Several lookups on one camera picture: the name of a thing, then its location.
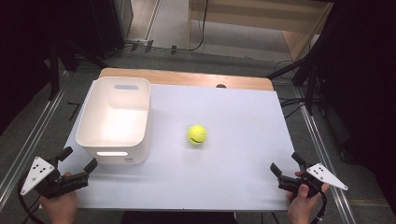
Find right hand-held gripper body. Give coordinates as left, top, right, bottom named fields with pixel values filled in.
left=277, top=162, right=349, bottom=199

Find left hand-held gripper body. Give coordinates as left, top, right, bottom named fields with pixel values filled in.
left=20, top=156, right=91, bottom=200

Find white plastic storage bin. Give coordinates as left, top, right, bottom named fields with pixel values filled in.
left=75, top=76, right=152, bottom=165

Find yellow tennis ball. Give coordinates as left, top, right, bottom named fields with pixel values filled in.
left=186, top=124, right=208, bottom=146

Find person's left hand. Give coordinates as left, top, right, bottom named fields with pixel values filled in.
left=38, top=172, right=79, bottom=224

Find person's right hand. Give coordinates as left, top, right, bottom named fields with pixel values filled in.
left=286, top=171, right=331, bottom=224

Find white sheet table cover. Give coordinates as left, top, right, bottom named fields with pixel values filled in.
left=39, top=79, right=301, bottom=213

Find black tripod stand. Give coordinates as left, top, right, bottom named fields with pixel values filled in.
left=265, top=43, right=326, bottom=117

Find black metal stand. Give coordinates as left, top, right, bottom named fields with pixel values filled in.
left=43, top=38, right=108, bottom=102

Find wooden table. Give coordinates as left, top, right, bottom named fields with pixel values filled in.
left=98, top=67, right=276, bottom=92

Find dark cabinet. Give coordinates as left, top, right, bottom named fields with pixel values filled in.
left=88, top=0, right=134, bottom=60

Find aluminium floor rail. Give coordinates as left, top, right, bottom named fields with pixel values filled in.
left=292, top=87, right=357, bottom=224
left=0, top=70, right=70, bottom=203

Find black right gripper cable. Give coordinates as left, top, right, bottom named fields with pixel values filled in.
left=311, top=189, right=329, bottom=224

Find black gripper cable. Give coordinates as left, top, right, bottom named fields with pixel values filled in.
left=311, top=189, right=329, bottom=224
left=17, top=174, right=48, bottom=224

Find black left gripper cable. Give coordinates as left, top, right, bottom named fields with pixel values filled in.
left=17, top=174, right=48, bottom=224

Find black floor cables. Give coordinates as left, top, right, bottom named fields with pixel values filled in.
left=274, top=59, right=323, bottom=119

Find light wooden furniture frame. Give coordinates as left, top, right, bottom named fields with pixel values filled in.
left=186, top=0, right=334, bottom=63

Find black hanging cable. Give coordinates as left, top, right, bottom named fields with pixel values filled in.
left=174, top=0, right=210, bottom=53

